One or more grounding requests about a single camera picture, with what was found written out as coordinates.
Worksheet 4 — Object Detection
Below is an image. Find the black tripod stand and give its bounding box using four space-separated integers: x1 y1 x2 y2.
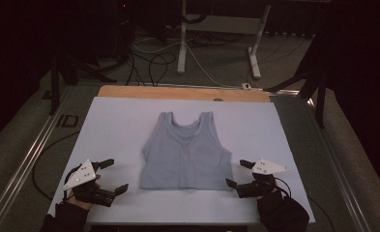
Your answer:
46 47 118 116
264 32 329 130

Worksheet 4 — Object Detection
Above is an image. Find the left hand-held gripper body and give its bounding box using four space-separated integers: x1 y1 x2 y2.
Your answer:
63 159 116 208

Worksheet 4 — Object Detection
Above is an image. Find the thin black cable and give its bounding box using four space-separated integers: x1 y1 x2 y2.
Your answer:
307 194 336 232
32 130 80 199

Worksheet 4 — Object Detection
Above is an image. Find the black looped floor cable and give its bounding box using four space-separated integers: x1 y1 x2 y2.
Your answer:
126 51 178 88

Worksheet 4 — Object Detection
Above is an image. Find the person's right hand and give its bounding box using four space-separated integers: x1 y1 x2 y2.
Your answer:
256 189 287 218

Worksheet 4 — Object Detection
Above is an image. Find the dark equipment rack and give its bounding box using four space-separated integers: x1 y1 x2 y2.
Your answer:
106 0 137 59

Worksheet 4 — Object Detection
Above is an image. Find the white floor cable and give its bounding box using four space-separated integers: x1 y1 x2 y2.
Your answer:
131 38 244 89

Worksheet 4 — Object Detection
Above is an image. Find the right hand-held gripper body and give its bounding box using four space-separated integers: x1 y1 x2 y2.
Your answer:
235 157 289 199

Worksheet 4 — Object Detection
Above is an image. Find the white table sheet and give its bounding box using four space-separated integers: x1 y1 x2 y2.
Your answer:
47 96 316 225

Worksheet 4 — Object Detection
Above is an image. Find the person's left hand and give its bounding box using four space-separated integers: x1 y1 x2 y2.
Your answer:
65 174 102 211

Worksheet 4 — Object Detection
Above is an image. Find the aluminium floor rail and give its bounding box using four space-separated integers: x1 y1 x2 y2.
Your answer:
0 85 74 232
307 96 372 232

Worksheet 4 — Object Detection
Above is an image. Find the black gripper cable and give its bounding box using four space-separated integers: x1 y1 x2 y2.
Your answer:
273 176 292 198

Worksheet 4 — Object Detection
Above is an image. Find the grey tank top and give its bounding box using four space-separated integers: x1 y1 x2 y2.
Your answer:
139 111 234 191

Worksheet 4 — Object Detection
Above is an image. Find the black floor bracket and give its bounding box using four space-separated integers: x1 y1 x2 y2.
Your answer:
55 114 80 129

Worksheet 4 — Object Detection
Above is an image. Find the white metal desk frame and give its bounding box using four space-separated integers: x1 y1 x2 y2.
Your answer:
176 0 272 80

